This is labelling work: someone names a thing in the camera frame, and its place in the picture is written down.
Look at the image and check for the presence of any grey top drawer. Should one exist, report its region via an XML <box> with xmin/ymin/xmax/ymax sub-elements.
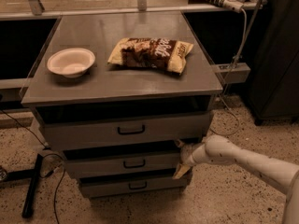
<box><xmin>37</xmin><ymin>111</ymin><xmax>212</xmax><ymax>151</ymax></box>

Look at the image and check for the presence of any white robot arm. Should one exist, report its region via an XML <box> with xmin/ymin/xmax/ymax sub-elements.
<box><xmin>173</xmin><ymin>134</ymin><xmax>299</xmax><ymax>224</ymax></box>

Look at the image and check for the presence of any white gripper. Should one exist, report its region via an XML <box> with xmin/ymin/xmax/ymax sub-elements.
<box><xmin>173</xmin><ymin>139</ymin><xmax>202</xmax><ymax>179</ymax></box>

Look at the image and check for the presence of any dark cabinet at right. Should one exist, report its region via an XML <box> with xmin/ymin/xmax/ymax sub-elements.
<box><xmin>245</xmin><ymin>0</ymin><xmax>299</xmax><ymax>126</ymax></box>

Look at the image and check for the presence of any black metal floor stand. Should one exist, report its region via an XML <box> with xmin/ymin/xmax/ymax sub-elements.
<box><xmin>0</xmin><ymin>154</ymin><xmax>43</xmax><ymax>218</ymax></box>

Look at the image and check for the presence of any grey drawer cabinet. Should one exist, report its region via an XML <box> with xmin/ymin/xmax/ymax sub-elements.
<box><xmin>21</xmin><ymin>12</ymin><xmax>224</xmax><ymax>200</ymax></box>

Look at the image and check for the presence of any white bowl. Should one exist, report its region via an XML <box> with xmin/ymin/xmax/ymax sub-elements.
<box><xmin>47</xmin><ymin>48</ymin><xmax>95</xmax><ymax>78</ymax></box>

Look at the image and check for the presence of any black floor cable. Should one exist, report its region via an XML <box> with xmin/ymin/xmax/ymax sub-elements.
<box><xmin>0</xmin><ymin>109</ymin><xmax>67</xmax><ymax>224</ymax></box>

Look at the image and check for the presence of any white cable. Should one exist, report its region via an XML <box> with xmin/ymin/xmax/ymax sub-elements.
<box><xmin>210</xmin><ymin>8</ymin><xmax>249</xmax><ymax>137</ymax></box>

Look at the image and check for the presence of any grey bottom drawer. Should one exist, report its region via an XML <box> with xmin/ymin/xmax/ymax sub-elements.
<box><xmin>78</xmin><ymin>168</ymin><xmax>192</xmax><ymax>199</ymax></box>

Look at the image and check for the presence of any grey drawer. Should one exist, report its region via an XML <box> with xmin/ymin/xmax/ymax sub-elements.
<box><xmin>37</xmin><ymin>111</ymin><xmax>212</xmax><ymax>151</ymax></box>
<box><xmin>64</xmin><ymin>140</ymin><xmax>180</xmax><ymax>179</ymax></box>
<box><xmin>78</xmin><ymin>168</ymin><xmax>192</xmax><ymax>199</ymax></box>

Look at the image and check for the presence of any brown yellow chip bag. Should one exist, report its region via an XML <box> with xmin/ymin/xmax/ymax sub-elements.
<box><xmin>107</xmin><ymin>38</ymin><xmax>193</xmax><ymax>74</ymax></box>

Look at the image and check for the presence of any metal rail frame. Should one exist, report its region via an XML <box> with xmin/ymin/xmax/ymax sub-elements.
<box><xmin>0</xmin><ymin>0</ymin><xmax>269</xmax><ymax>21</ymax></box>

